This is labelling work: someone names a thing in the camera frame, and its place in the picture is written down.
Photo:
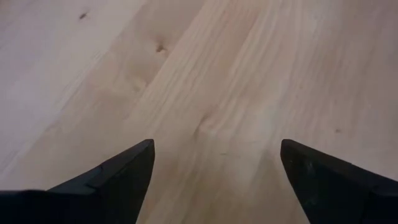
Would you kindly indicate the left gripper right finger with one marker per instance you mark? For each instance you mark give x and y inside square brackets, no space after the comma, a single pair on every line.
[342,193]

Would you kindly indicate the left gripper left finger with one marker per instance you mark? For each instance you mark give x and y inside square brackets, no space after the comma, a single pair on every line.
[93,199]

